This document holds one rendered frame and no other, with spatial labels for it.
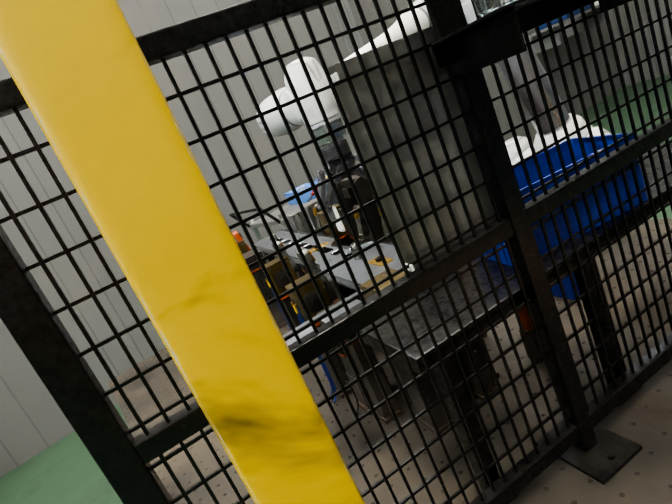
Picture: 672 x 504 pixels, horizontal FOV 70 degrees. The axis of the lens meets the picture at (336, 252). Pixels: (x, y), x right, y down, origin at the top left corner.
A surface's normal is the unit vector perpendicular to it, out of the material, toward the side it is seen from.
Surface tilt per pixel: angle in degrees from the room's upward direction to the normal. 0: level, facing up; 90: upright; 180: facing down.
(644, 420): 0
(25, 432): 90
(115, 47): 90
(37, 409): 90
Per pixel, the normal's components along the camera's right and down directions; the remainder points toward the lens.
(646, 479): -0.39, -0.89
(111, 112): 0.40, 0.08
